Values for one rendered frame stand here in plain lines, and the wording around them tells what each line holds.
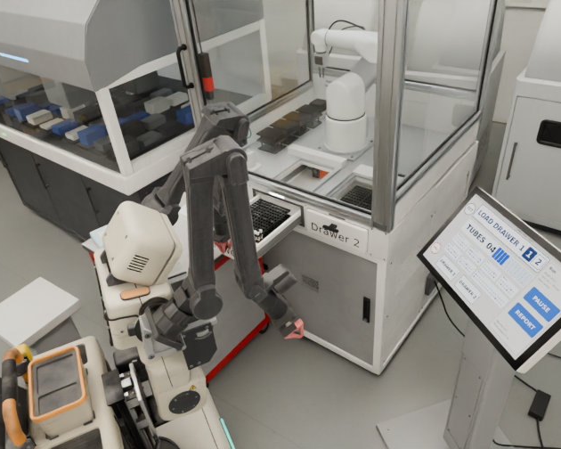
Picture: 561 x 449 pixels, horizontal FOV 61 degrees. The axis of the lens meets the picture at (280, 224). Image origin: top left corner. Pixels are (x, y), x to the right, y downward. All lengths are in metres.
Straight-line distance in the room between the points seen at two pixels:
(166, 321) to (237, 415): 1.33
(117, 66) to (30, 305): 1.11
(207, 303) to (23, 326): 1.07
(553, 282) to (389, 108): 0.70
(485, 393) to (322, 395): 0.88
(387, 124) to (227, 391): 1.57
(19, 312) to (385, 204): 1.49
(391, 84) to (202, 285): 0.87
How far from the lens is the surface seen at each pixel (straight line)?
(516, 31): 4.87
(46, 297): 2.20
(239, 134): 1.48
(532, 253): 1.52
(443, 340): 2.77
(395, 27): 1.55
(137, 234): 1.24
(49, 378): 1.67
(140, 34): 2.49
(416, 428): 2.40
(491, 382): 1.87
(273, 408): 2.48
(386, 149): 1.69
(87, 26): 2.34
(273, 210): 2.09
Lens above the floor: 2.07
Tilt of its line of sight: 36 degrees down
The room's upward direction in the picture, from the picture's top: 6 degrees counter-clockwise
